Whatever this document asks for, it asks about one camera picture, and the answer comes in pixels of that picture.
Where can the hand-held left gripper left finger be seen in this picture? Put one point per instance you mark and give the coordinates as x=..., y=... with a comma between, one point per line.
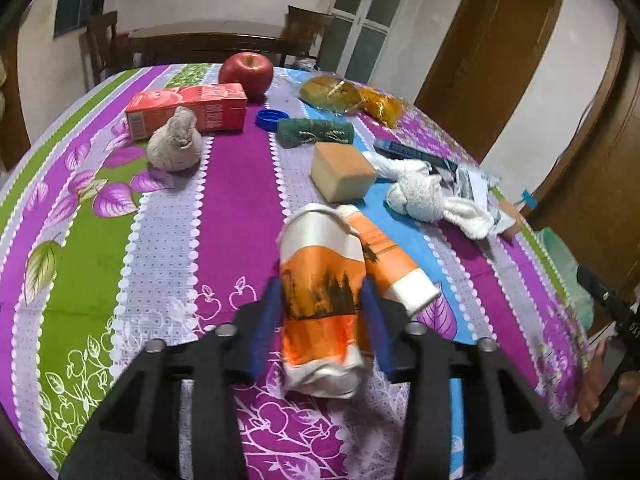
x=266, y=322

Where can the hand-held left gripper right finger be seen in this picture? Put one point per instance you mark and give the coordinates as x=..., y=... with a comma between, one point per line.
x=374, y=322

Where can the orange sponge block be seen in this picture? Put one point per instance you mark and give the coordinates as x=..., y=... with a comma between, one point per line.
x=342, y=170

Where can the blue yellow printed box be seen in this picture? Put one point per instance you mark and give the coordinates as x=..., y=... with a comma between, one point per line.
x=410, y=152

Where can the person's right hand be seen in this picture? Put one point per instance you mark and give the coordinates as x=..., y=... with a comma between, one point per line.
x=595, y=380

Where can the white crumpled cloth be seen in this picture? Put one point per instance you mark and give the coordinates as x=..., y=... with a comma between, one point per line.
x=425, y=200

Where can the brown paper scrap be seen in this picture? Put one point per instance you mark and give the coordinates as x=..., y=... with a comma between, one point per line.
x=511, y=220

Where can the blue tape piece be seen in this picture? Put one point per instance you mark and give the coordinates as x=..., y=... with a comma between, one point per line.
x=529, y=199

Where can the brown wooden door with lock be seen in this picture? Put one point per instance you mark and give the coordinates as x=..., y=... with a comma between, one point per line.
x=595, y=160

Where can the black white crumpled wrapper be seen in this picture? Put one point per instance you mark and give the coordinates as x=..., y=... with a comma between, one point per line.
x=470, y=185

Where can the grey crumpled cloth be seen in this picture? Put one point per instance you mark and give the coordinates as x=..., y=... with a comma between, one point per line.
x=175, y=142

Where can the blue bottle cap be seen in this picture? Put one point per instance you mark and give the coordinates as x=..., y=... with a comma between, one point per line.
x=270, y=120

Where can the yellow plastic wrapper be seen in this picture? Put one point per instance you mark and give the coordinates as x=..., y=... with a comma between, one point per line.
x=382, y=106

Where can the red carton box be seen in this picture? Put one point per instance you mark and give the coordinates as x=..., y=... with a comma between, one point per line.
x=200, y=105

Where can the bread in plastic bag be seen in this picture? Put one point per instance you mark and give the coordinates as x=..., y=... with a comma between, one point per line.
x=327, y=92

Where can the red apple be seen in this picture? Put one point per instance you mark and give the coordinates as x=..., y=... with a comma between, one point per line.
x=246, y=75

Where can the dark wooden table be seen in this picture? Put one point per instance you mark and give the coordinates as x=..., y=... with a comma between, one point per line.
x=210, y=40

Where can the dark wooden chair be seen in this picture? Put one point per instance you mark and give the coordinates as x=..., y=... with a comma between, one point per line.
x=102, y=45
x=305, y=30

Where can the white glass double door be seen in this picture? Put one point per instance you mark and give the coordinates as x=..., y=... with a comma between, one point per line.
x=370, y=15

